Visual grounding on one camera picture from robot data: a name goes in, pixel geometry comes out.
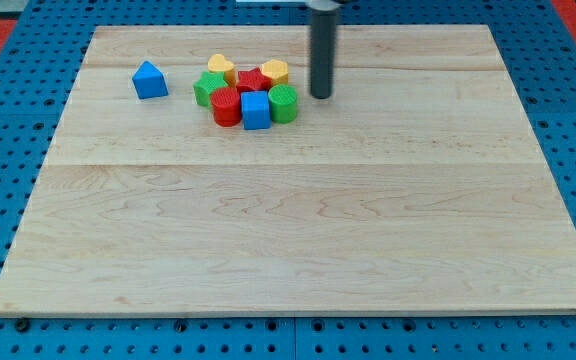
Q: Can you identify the green cylinder block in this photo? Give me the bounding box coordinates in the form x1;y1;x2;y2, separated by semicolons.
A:
268;84;298;124

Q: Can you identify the light wooden board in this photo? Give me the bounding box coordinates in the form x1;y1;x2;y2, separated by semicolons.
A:
0;25;576;318

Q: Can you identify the yellow hexagon block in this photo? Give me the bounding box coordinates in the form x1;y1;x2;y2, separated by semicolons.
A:
261;59;289;86

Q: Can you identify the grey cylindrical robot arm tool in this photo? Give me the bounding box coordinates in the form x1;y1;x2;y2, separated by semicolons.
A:
306;0;341;99

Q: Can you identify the blue cube block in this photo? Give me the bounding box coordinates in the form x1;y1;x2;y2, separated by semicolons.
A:
241;91;271;130

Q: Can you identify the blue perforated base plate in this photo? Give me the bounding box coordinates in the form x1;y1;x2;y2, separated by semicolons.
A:
0;0;576;359

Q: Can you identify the green star block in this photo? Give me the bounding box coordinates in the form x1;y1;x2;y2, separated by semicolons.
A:
193;71;228;107

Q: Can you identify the red cylinder block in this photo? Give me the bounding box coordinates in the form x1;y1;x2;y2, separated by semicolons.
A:
210;87;242;127

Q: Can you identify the red star block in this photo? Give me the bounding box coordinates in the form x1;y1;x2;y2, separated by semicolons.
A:
236;67;272;93

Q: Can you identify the yellow heart block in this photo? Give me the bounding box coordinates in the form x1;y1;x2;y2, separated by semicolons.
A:
207;53;237;87

